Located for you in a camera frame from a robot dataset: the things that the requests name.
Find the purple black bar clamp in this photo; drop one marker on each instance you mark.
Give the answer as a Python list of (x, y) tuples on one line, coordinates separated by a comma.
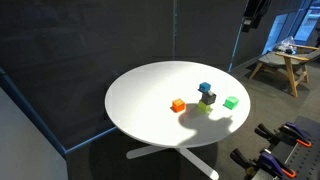
[(266, 161), (293, 131)]

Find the blue block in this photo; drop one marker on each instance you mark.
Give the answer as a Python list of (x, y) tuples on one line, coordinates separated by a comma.
[(204, 87)]

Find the clear plastic bag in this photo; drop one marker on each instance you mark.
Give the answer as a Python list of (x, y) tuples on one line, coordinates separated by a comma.
[(286, 45)]

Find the wooden armchair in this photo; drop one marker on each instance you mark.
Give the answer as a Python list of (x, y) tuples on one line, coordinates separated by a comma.
[(289, 61)]

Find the green block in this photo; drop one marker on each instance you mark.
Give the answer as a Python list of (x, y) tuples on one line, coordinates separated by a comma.
[(231, 102)]

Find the blue metal frame rail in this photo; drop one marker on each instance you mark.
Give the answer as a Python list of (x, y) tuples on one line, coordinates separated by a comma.
[(40, 128)]

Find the yellow-green block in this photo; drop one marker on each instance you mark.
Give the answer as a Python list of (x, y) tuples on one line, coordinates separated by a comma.
[(203, 106)]

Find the blue lit window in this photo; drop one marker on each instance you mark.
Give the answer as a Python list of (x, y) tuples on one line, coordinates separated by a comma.
[(308, 23)]

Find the white table base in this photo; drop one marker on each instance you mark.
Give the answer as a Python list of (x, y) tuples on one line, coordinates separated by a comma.
[(196, 160)]

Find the orange block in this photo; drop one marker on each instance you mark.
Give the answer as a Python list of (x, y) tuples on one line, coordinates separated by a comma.
[(178, 105)]

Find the gray block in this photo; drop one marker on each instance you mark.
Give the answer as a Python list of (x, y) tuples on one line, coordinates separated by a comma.
[(208, 97)]

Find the black perforated board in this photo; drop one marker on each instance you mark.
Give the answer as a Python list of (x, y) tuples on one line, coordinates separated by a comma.
[(308, 160)]

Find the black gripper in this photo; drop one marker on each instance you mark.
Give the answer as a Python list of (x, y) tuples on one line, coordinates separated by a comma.
[(257, 8)]

